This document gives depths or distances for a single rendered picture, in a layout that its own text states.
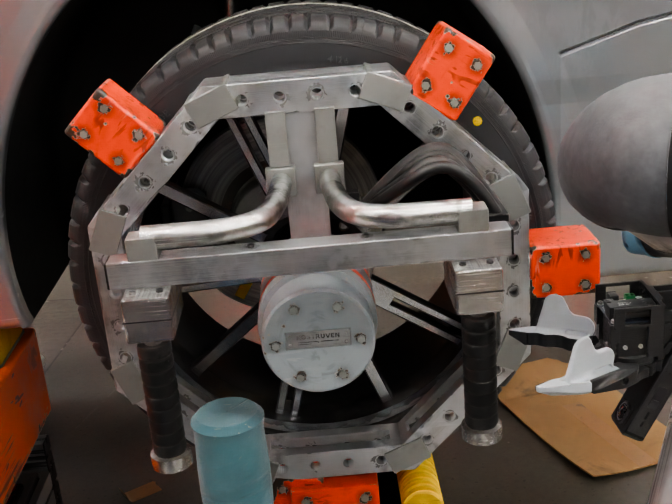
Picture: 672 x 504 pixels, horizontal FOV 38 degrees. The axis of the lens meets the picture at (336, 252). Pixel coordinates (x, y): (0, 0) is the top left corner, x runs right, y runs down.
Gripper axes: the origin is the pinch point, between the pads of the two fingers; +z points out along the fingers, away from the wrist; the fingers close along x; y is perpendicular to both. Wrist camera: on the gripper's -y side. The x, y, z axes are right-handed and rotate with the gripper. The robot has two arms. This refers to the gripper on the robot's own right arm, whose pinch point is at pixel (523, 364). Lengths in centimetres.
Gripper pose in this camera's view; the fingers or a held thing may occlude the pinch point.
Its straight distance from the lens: 107.0
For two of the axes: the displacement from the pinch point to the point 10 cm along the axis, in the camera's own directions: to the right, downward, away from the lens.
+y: -0.8, -9.4, -3.5
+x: 0.4, 3.4, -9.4
